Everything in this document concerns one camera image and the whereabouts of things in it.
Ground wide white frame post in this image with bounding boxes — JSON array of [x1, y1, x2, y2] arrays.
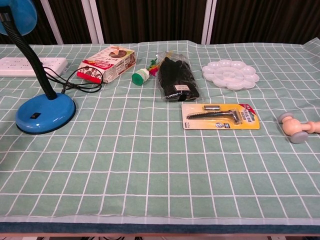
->
[[200, 0, 218, 46], [81, 0, 105, 45]]

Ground black power cord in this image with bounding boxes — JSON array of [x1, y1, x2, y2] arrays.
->
[[41, 65, 104, 94]]

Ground black gloves in clear bag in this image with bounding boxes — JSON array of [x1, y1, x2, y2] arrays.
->
[[155, 50, 204, 103]]

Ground thin white frame post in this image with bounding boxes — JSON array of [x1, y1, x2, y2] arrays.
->
[[40, 0, 64, 46]]

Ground blue under cloth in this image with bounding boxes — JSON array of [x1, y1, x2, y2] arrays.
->
[[0, 221, 320, 236]]

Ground red and white snack box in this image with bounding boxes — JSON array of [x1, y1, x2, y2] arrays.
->
[[76, 44, 137, 85]]

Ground dark brown curtain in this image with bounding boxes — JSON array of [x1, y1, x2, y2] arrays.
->
[[0, 0, 320, 46]]

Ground white flower-shaped paint palette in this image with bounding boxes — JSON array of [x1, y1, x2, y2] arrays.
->
[[201, 59, 261, 92]]

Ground white power strip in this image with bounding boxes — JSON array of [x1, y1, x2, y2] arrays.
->
[[0, 57, 69, 78]]

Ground blue gooseneck desk lamp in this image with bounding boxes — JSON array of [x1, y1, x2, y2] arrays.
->
[[0, 0, 77, 135]]

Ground green checked tablecloth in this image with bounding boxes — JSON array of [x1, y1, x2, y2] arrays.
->
[[0, 37, 320, 226]]

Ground green capped small bottle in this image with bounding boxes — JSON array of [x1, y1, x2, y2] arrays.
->
[[131, 57, 159, 86]]

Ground razor in yellow blister pack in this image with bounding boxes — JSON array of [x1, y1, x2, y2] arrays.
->
[[180, 102, 261, 131]]

